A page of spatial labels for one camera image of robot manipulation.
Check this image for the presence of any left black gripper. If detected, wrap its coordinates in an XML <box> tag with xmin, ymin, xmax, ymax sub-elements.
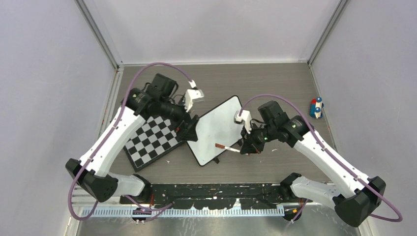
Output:
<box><xmin>158</xmin><ymin>96</ymin><xmax>199</xmax><ymax>141</ymax></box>

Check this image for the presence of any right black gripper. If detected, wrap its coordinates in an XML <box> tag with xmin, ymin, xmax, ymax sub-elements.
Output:
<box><xmin>240</xmin><ymin>121</ymin><xmax>277</xmax><ymax>154</ymax></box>

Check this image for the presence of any white whiteboard black frame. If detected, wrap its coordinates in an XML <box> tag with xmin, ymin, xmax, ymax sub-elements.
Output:
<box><xmin>186</xmin><ymin>95</ymin><xmax>243</xmax><ymax>167</ymax></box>

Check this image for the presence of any red white marker pen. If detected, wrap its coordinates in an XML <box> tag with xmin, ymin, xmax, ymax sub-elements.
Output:
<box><xmin>215</xmin><ymin>143</ymin><xmax>240</xmax><ymax>153</ymax></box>

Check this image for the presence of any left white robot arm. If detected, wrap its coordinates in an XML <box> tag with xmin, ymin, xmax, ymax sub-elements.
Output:
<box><xmin>65</xmin><ymin>73</ymin><xmax>204</xmax><ymax>204</ymax></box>

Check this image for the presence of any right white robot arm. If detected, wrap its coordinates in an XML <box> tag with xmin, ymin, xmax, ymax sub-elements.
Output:
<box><xmin>234</xmin><ymin>101</ymin><xmax>386</xmax><ymax>227</ymax></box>

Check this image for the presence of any black white chessboard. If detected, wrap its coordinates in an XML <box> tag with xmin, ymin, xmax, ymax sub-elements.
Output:
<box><xmin>123</xmin><ymin>117</ymin><xmax>184</xmax><ymax>172</ymax></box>

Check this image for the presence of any blue red toy car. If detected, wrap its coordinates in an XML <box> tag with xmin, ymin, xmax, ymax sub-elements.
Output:
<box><xmin>309</xmin><ymin>96</ymin><xmax>324</xmax><ymax>119</ymax></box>

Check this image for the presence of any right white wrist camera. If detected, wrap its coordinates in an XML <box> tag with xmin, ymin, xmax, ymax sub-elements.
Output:
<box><xmin>234</xmin><ymin>110</ymin><xmax>252</xmax><ymax>134</ymax></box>

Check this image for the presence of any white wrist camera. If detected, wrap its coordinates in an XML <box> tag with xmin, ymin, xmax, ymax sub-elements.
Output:
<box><xmin>183</xmin><ymin>80</ymin><xmax>204</xmax><ymax>113</ymax></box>
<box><xmin>234</xmin><ymin>110</ymin><xmax>252</xmax><ymax>134</ymax></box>

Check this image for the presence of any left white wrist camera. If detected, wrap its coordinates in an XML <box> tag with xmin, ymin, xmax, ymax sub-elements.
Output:
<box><xmin>183</xmin><ymin>80</ymin><xmax>204</xmax><ymax>113</ymax></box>

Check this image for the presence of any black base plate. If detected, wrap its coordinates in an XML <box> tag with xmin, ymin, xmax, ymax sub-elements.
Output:
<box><xmin>133</xmin><ymin>183</ymin><xmax>306</xmax><ymax>210</ymax></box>

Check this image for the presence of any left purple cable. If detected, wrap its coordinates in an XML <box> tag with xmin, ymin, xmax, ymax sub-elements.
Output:
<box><xmin>67</xmin><ymin>62</ymin><xmax>197</xmax><ymax>222</ymax></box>

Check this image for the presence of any slotted cable duct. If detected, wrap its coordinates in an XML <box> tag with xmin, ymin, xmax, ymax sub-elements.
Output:
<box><xmin>91</xmin><ymin>205</ymin><xmax>285</xmax><ymax>218</ymax></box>

